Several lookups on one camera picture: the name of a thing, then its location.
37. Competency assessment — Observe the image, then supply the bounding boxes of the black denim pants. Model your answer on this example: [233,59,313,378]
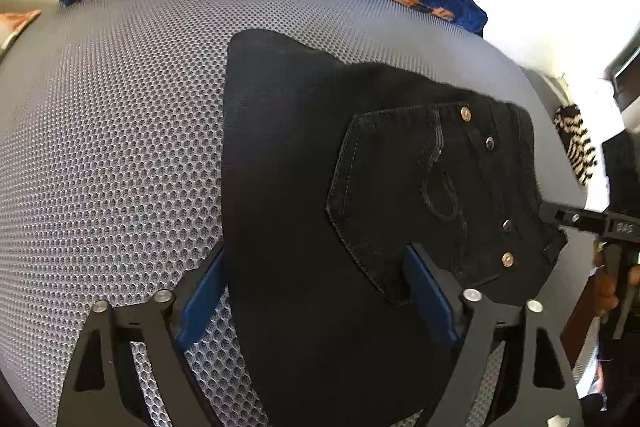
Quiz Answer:
[221,29,565,426]

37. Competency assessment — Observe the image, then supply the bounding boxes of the right hand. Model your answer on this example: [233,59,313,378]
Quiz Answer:
[592,249,620,317]

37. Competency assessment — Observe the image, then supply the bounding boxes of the brown wooden cabinet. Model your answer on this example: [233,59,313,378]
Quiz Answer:
[560,267,618,367]

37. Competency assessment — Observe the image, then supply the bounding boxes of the black beige striped knit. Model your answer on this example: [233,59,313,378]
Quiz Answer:
[553,104,598,186]

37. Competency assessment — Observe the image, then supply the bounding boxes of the grey mesh mattress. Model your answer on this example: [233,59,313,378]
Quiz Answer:
[1,0,588,426]

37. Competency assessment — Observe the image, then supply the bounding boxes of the white floral pillow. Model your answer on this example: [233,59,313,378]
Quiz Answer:
[0,10,42,57]

